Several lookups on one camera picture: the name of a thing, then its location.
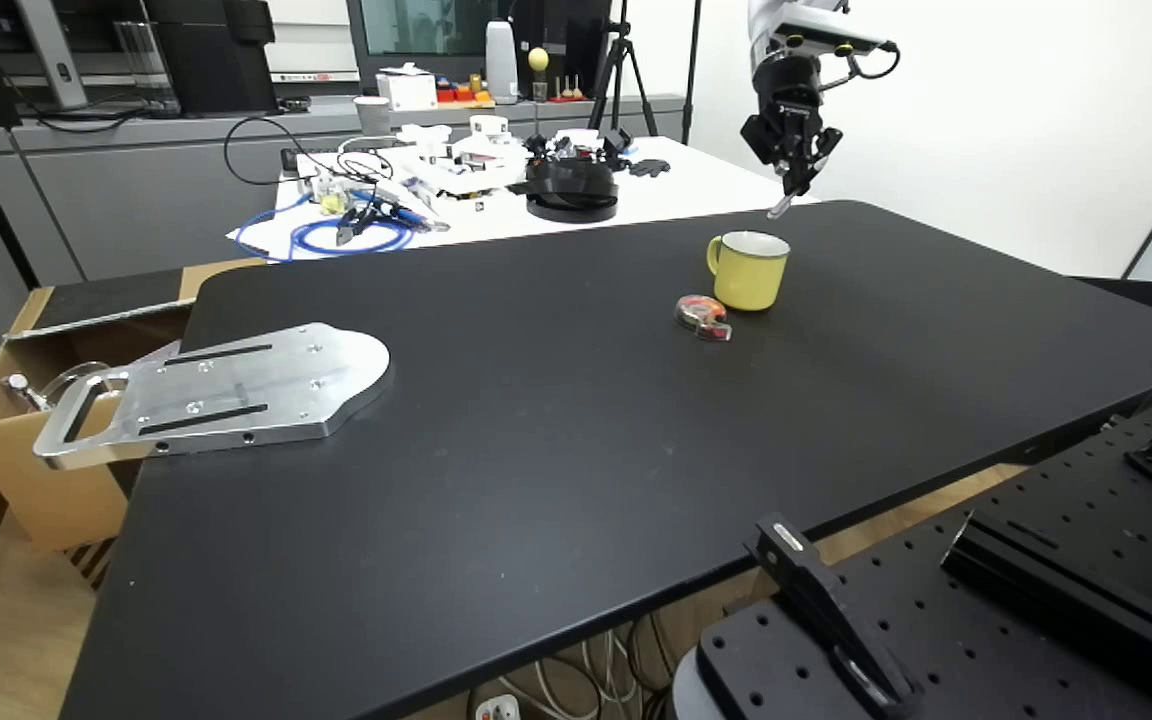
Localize black cable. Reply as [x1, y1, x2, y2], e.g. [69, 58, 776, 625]
[223, 114, 339, 188]

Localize aluminium mounting plate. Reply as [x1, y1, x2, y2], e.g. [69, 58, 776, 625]
[32, 321, 395, 472]

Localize black rail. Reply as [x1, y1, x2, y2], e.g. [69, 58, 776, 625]
[940, 504, 1152, 683]

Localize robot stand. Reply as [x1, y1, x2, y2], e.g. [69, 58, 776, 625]
[671, 348, 1152, 720]

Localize white carton box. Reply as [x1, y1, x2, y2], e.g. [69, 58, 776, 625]
[375, 63, 440, 112]

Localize black round reel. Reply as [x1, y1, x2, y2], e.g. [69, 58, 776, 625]
[524, 158, 621, 224]

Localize coil of blue cable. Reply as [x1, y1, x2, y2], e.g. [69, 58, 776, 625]
[235, 188, 419, 264]

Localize white paper cup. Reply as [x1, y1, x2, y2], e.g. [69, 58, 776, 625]
[353, 95, 394, 138]

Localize black pliers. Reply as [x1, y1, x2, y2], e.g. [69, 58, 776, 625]
[335, 200, 407, 248]

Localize yellow mug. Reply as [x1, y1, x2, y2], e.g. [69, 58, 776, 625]
[705, 230, 792, 313]

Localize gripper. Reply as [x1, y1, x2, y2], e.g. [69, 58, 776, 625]
[740, 54, 845, 199]

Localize cardboard box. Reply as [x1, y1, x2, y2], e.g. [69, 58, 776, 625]
[0, 257, 269, 554]

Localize small tape dispenser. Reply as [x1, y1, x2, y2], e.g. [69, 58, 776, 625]
[674, 293, 735, 343]

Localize white table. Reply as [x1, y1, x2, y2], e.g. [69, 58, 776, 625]
[226, 134, 819, 264]

